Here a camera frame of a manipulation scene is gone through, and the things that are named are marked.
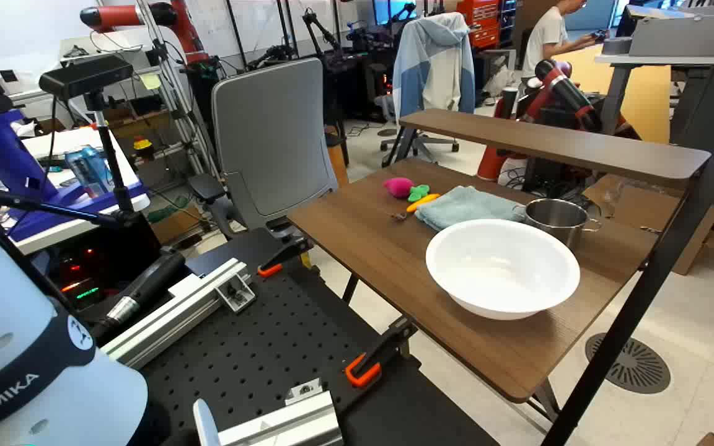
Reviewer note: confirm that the white plastic basin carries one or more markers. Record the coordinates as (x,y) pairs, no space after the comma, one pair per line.
(501,268)

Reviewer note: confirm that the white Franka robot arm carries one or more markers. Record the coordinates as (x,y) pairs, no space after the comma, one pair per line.
(56,385)

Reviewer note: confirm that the pink ball toy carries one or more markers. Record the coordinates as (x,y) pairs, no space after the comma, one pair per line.
(397,185)

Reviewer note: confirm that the green toy piece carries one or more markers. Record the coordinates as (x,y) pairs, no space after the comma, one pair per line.
(416,192)

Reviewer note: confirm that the light blue folded towel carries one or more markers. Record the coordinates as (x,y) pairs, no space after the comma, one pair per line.
(466,204)

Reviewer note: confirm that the far orange black clamp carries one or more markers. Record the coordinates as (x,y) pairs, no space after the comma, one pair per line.
(276,260)

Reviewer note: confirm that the orange black clamp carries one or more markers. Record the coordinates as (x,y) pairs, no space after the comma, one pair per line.
(276,260)
(364,368)

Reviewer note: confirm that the black perforated breadboard table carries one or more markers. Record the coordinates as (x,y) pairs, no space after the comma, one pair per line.
(296,329)

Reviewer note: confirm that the grey office chair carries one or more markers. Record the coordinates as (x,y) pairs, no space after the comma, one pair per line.
(269,128)

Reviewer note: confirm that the near orange black clamp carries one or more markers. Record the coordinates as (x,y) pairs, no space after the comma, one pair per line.
(364,368)

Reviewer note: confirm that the chair with blue jacket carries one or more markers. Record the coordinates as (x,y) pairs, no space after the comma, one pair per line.
(435,64)

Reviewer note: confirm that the red Baxter robot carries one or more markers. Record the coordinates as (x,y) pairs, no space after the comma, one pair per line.
(547,97)

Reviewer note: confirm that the seated person in light shirt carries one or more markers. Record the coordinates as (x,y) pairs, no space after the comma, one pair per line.
(548,36)

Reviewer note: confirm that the round floor drain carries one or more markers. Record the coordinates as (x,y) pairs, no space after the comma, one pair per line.
(638,370)

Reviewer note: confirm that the wooden raised shelf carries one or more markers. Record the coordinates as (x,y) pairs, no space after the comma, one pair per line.
(601,151)

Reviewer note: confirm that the yellow handled spoon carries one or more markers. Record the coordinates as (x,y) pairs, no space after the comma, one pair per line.
(415,206)

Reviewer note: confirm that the aluminium extrusion rail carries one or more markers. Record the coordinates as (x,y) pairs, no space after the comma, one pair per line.
(227,286)

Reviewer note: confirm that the black camera on tripod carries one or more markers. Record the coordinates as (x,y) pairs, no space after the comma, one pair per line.
(98,169)

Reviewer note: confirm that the black table leg frame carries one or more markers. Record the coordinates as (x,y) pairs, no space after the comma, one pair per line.
(662,259)

